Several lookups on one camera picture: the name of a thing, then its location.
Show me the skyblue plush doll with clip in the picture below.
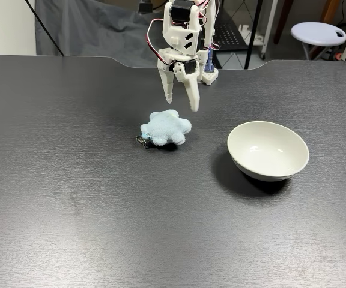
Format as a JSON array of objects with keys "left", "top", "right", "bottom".
[{"left": 135, "top": 109, "right": 193, "bottom": 149}]

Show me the white ceramic bowl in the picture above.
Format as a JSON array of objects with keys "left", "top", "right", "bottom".
[{"left": 226, "top": 121, "right": 310, "bottom": 182}]

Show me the blue table clamp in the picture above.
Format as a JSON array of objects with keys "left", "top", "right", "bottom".
[{"left": 205, "top": 47, "right": 216, "bottom": 73}]

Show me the grey backdrop cloth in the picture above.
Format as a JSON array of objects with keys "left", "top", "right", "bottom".
[{"left": 34, "top": 0, "right": 174, "bottom": 68}]

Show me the black metal rack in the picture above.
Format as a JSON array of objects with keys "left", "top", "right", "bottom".
[{"left": 196, "top": 0, "right": 264, "bottom": 70}]

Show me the black stand leg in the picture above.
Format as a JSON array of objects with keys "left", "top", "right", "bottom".
[{"left": 25, "top": 0, "right": 65, "bottom": 56}]

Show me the white round stool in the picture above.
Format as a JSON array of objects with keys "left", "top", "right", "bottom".
[{"left": 290, "top": 22, "right": 346, "bottom": 61}]

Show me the red white servo cable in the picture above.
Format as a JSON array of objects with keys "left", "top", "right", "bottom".
[{"left": 144, "top": 18, "right": 165, "bottom": 62}]

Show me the black camera box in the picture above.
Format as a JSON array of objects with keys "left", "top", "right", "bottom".
[{"left": 138, "top": 0, "right": 153, "bottom": 14}]

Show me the white metal cart frame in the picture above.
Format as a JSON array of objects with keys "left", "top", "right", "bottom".
[{"left": 252, "top": 0, "right": 278, "bottom": 60}]

